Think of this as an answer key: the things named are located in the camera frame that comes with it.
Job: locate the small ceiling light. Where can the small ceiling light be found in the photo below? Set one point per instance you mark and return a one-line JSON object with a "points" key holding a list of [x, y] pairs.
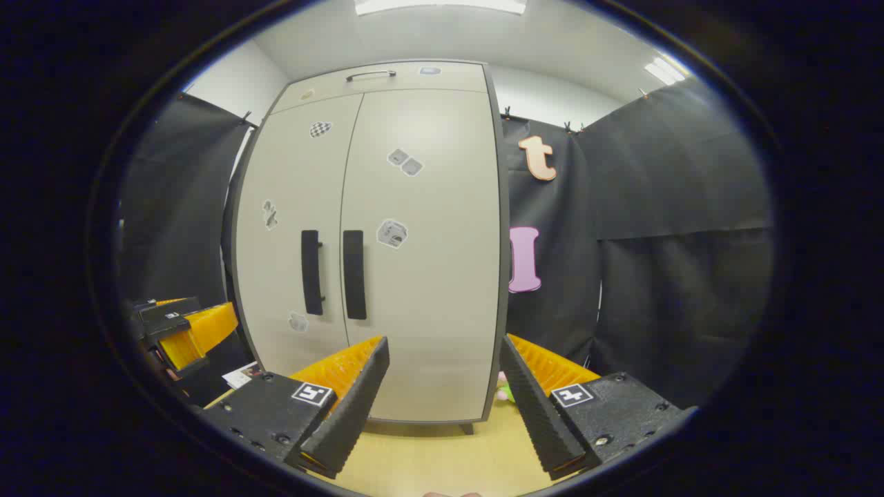
{"points": [[664, 70]]}

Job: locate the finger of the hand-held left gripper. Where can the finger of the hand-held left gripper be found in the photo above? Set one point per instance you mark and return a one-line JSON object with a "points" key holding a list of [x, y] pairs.
{"points": [[200, 331]]}

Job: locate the black backdrop cloth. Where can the black backdrop cloth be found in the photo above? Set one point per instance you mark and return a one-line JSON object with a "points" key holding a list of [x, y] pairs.
{"points": [[656, 207], [179, 207]]}

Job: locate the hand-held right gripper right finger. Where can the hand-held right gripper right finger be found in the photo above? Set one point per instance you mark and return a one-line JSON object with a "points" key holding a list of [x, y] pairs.
{"points": [[535, 407]]}

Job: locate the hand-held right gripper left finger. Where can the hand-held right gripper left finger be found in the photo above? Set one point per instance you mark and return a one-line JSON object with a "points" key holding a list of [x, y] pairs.
{"points": [[359, 400]]}

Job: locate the long ceiling light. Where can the long ceiling light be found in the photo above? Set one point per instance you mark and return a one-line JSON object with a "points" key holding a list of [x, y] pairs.
{"points": [[442, 5]]}

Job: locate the small pink green object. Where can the small pink green object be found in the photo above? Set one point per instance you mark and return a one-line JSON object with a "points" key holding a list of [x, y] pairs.
{"points": [[505, 393]]}

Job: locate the white paper booklet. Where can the white paper booklet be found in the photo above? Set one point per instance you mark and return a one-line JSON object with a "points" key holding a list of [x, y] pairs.
{"points": [[242, 376]]}

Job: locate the beige double-door shoe cabinet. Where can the beige double-door shoe cabinet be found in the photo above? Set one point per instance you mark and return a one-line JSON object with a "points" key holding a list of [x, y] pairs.
{"points": [[504, 276]]}

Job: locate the beige cabinet drawer front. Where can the beige cabinet drawer front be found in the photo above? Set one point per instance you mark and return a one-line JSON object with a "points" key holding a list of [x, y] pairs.
{"points": [[456, 81]]}

